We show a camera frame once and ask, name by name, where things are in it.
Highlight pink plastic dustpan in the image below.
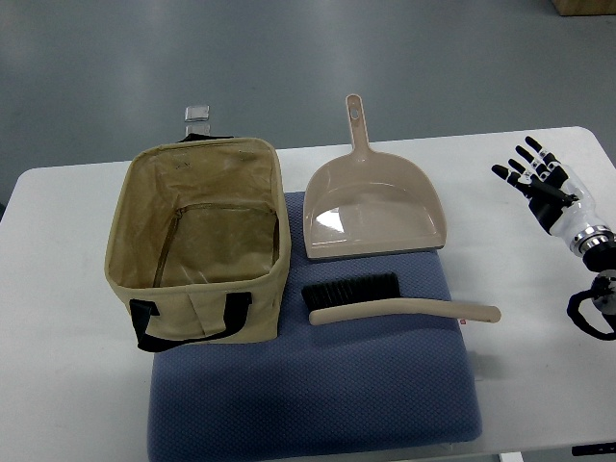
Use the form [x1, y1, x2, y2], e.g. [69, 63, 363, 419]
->
[303, 94, 448, 260]

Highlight black table control panel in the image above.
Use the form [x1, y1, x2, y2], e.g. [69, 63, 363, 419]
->
[571, 442, 616, 457]

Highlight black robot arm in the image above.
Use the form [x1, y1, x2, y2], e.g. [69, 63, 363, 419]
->
[566, 242, 615, 342]

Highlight cardboard box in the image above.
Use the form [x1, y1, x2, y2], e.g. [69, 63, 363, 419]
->
[552, 0, 616, 16]

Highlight pink hand broom black bristles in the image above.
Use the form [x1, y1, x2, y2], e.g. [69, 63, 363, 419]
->
[301, 272, 501, 325]

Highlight blue foam cushion mat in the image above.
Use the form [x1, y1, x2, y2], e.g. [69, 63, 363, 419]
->
[147, 192, 482, 461]

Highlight yellow canvas bag black handles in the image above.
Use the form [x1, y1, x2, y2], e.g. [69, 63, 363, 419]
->
[104, 138, 292, 352]

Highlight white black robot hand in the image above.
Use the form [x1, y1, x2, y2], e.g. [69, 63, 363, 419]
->
[491, 136, 615, 258]

